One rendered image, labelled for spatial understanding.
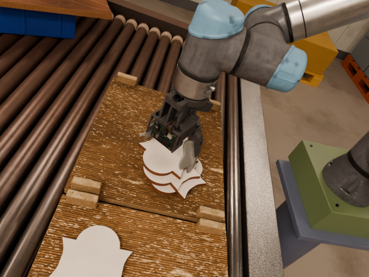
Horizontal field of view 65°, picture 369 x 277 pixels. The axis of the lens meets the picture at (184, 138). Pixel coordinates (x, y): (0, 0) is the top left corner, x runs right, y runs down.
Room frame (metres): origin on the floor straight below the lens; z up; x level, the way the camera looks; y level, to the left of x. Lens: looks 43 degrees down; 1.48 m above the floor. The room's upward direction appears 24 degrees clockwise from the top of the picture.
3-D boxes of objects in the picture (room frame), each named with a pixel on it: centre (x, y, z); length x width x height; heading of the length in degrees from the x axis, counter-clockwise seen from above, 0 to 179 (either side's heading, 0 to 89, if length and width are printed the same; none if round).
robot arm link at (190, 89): (0.45, 0.02, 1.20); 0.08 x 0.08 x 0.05
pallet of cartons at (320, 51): (3.63, -0.49, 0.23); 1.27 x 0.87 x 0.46; 102
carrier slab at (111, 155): (0.54, 0.06, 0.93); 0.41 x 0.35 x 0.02; 13
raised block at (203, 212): (0.38, -0.12, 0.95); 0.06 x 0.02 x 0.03; 103
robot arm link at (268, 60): (0.48, -0.07, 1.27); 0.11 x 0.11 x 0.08; 9
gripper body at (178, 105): (0.44, 0.03, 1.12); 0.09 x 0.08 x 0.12; 161
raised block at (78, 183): (0.32, 0.14, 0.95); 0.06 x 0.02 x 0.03; 103
